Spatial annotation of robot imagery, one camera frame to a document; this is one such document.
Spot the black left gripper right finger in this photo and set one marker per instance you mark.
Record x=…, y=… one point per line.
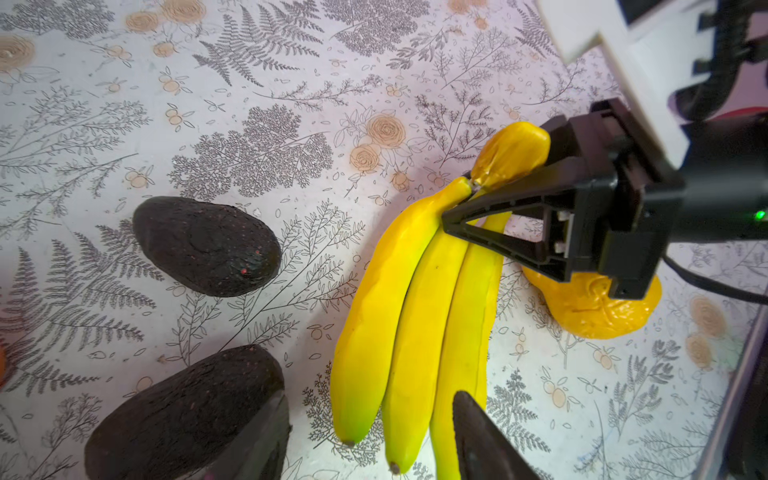
x=483, y=451

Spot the dark fake avocado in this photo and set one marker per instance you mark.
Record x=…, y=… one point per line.
x=185, y=421
x=214, y=249

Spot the yellow fake lemon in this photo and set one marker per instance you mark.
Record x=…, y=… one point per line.
x=583, y=308

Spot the yellow fake banana bunch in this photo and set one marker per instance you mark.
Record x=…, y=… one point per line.
x=385, y=364

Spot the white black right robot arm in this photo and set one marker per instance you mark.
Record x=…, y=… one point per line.
x=724, y=173

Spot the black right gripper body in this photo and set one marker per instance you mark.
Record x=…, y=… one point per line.
x=646, y=197

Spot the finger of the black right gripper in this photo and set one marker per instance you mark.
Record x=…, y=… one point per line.
x=571, y=197

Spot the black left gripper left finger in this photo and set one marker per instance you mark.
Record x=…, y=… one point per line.
x=252, y=444

